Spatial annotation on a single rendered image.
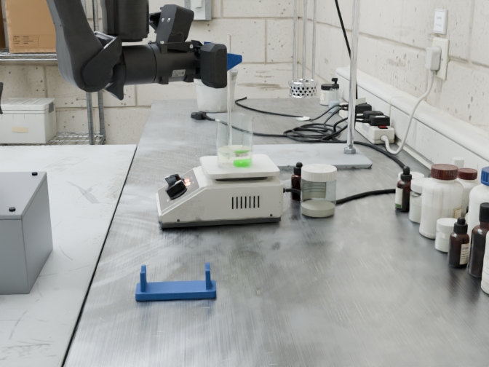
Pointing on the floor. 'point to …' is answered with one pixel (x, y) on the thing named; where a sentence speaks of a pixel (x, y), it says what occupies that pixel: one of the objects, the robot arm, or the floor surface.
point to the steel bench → (277, 268)
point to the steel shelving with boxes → (23, 127)
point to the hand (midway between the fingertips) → (221, 59)
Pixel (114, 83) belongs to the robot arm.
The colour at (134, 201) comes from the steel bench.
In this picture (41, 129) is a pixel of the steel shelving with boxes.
